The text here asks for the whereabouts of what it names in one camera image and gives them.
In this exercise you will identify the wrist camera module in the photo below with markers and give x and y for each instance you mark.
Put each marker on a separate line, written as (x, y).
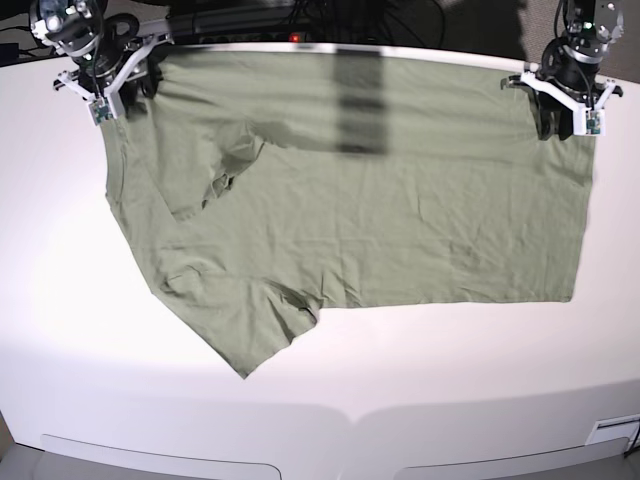
(589, 122)
(103, 109)

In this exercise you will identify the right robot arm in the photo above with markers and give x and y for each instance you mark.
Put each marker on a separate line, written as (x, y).
(79, 18)

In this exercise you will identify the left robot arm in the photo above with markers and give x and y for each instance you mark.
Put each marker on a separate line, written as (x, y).
(591, 24)

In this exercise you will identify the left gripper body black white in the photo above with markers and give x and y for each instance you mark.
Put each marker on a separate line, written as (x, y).
(565, 80)

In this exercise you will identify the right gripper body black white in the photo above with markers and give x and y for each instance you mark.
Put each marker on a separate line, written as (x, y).
(104, 62)

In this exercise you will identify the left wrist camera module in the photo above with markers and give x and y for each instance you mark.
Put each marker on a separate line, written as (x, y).
(589, 122)

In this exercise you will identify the green T-shirt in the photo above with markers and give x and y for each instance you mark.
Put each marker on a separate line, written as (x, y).
(256, 189)

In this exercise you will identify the black power strip red light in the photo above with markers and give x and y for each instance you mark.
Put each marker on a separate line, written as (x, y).
(260, 37)

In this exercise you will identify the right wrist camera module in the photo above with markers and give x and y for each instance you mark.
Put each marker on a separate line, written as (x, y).
(103, 109)

